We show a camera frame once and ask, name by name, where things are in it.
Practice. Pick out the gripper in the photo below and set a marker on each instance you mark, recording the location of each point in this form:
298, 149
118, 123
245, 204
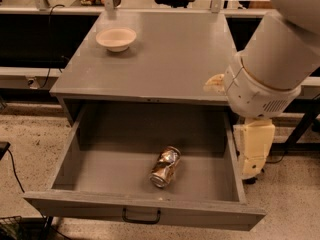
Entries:
256, 96

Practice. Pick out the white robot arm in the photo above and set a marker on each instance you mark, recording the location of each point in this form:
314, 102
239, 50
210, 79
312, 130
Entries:
266, 76

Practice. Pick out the open grey top drawer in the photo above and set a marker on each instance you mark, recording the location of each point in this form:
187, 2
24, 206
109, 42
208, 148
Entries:
112, 149

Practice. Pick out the grey cabinet with counter top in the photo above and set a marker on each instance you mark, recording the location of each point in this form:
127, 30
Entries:
173, 56

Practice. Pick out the cream paper bowl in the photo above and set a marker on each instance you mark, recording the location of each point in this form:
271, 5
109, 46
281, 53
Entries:
116, 39

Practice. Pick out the black drawer handle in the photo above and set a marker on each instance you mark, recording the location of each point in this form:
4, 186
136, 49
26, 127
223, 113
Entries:
146, 218

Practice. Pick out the black wire basket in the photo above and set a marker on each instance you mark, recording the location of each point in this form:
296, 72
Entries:
10, 228

